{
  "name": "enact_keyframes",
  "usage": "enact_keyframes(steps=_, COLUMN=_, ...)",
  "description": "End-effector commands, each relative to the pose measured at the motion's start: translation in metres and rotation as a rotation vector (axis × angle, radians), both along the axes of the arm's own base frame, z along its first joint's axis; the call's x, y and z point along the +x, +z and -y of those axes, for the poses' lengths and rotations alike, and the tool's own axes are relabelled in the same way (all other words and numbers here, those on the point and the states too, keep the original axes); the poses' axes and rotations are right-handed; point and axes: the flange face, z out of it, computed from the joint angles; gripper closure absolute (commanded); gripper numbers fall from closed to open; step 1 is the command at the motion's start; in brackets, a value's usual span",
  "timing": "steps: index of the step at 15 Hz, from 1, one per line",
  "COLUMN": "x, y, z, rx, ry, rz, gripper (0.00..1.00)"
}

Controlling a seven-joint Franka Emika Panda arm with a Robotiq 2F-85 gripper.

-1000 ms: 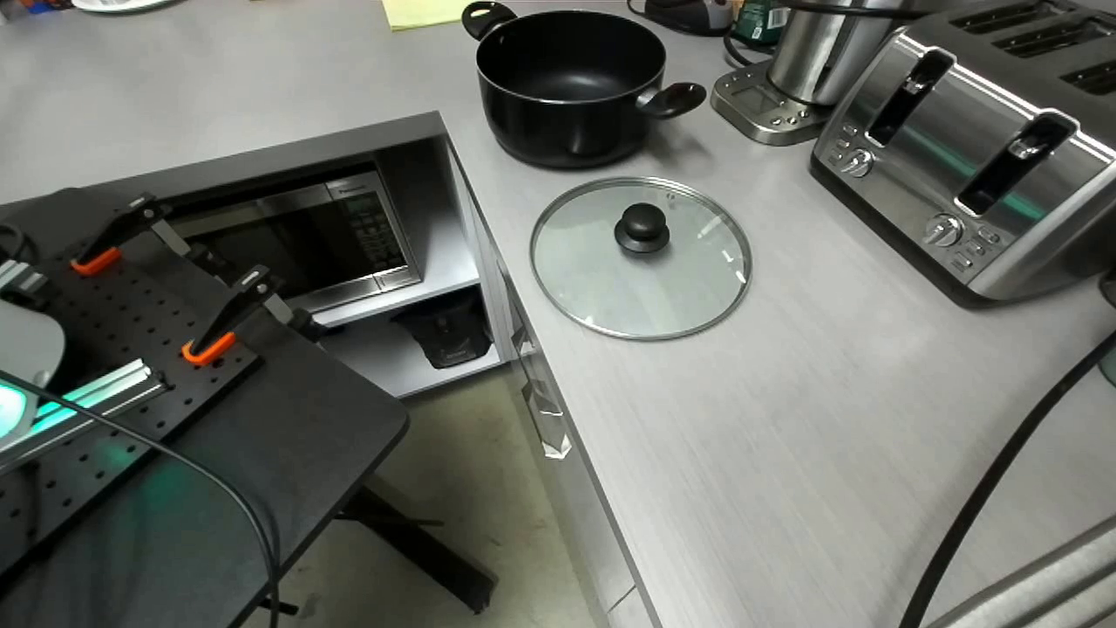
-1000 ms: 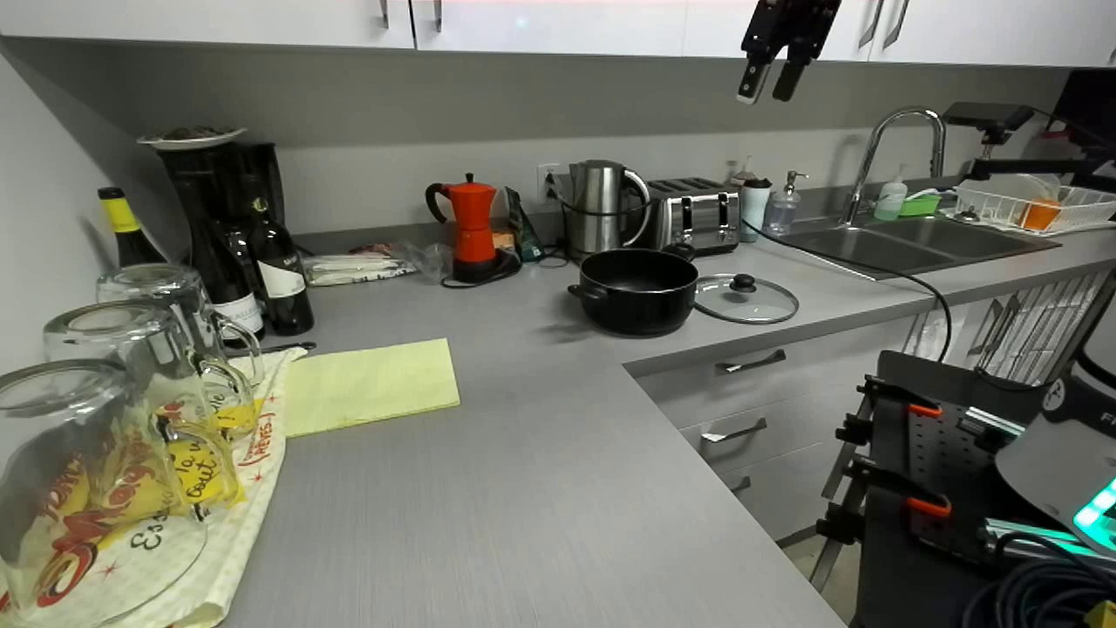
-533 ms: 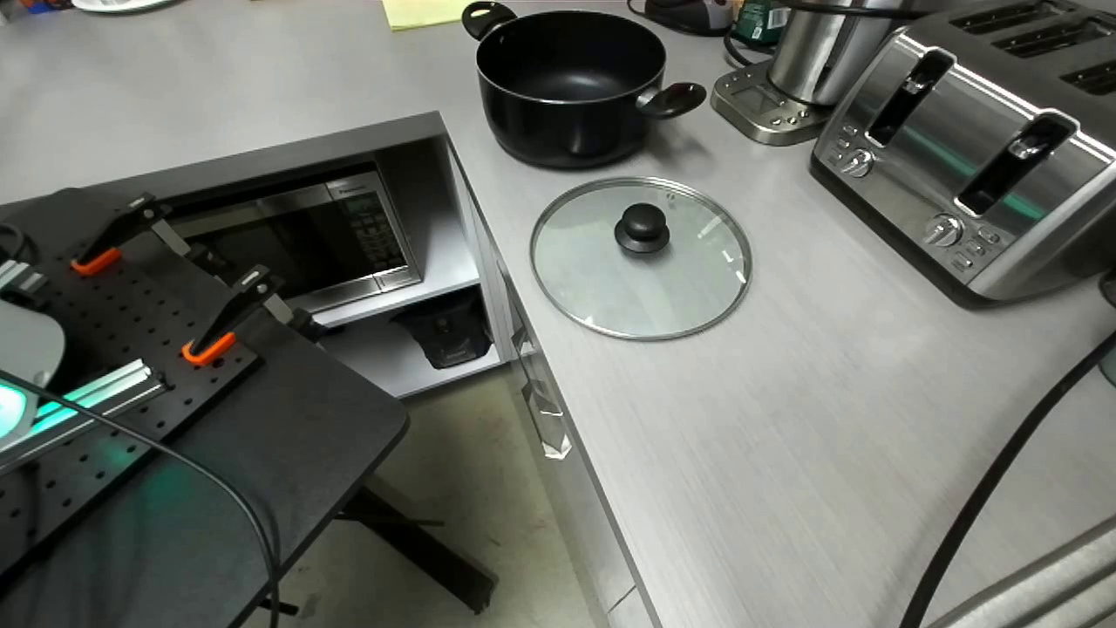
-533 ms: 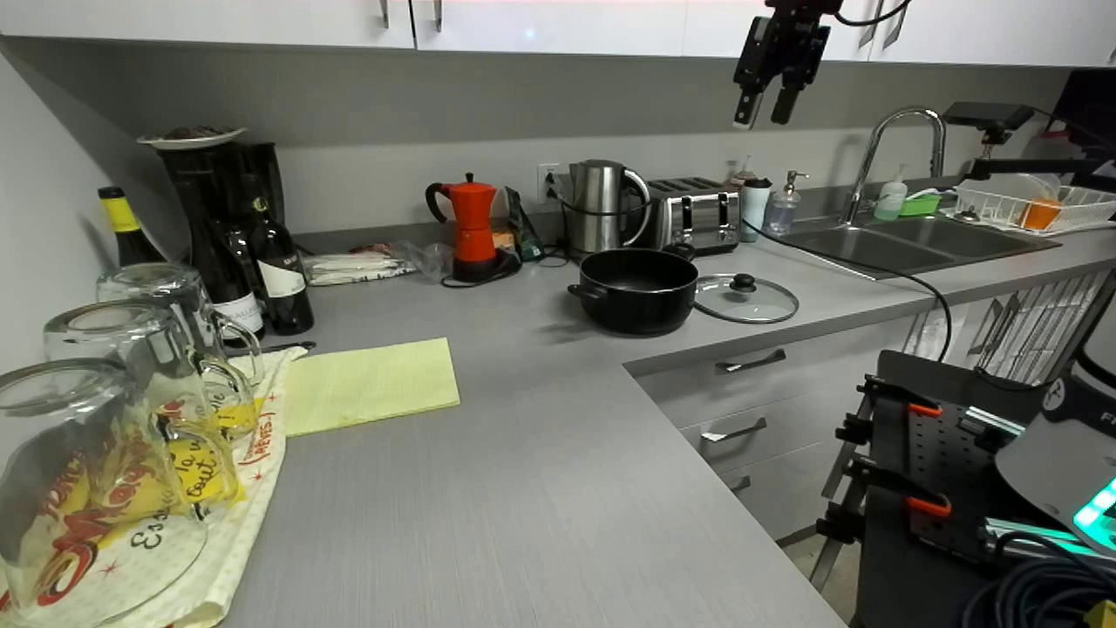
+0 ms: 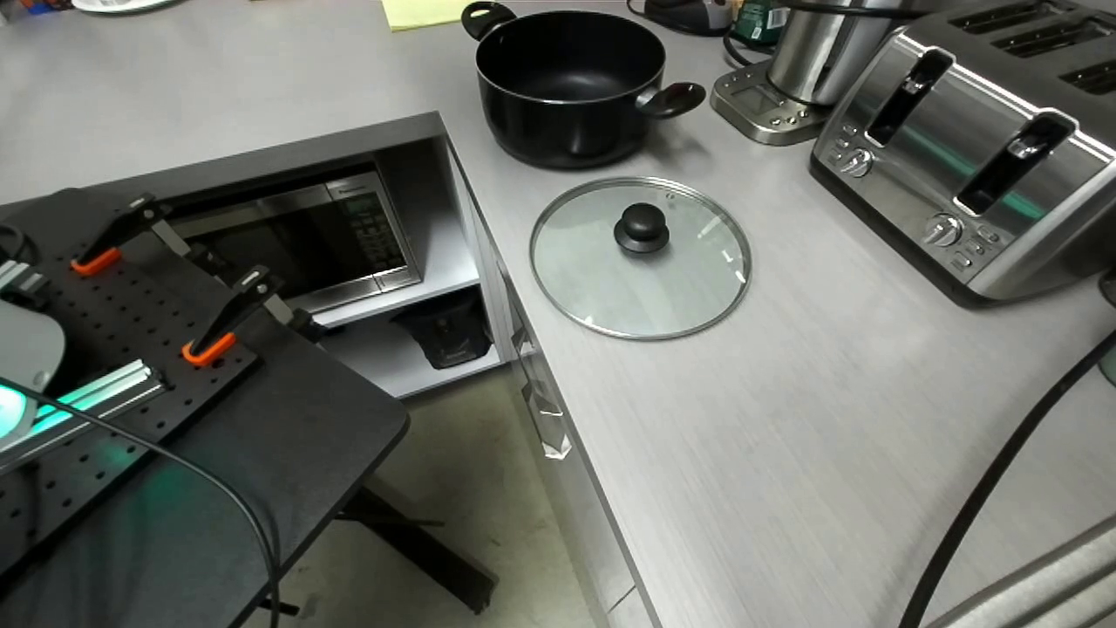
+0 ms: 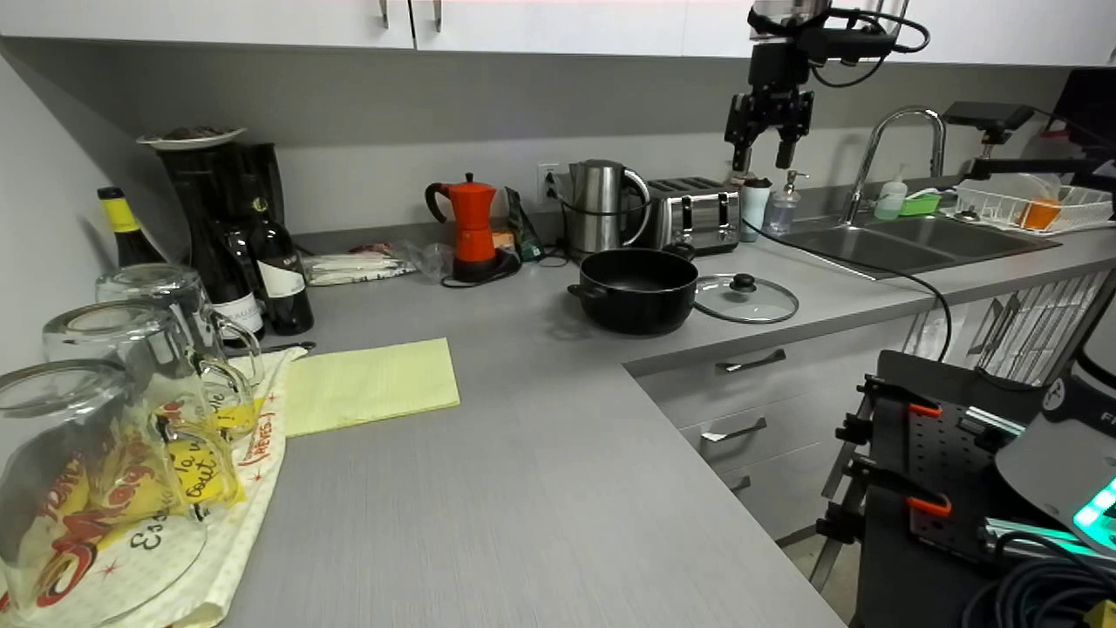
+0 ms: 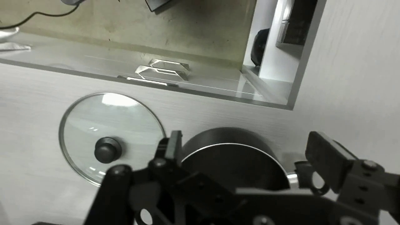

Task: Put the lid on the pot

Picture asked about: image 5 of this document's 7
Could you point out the gray robot base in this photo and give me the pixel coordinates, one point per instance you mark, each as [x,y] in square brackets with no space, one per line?
[23,350]

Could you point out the black cooking pot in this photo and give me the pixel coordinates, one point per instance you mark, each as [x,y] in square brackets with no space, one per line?
[560,115]

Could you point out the built-in microwave oven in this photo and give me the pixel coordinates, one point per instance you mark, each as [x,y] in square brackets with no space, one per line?
[317,238]

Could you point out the steel kettle base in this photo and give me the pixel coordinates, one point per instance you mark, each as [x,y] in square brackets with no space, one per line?
[754,110]

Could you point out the yellow cloth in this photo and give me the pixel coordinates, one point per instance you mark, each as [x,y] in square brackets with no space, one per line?
[419,10]

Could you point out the stainless steel kettle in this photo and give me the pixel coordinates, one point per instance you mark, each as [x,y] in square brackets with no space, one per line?
[825,53]

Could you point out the stainless steel toaster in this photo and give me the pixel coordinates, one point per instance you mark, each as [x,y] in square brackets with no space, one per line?
[928,126]

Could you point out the aluminium rail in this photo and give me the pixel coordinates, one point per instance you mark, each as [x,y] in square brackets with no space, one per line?
[105,387]

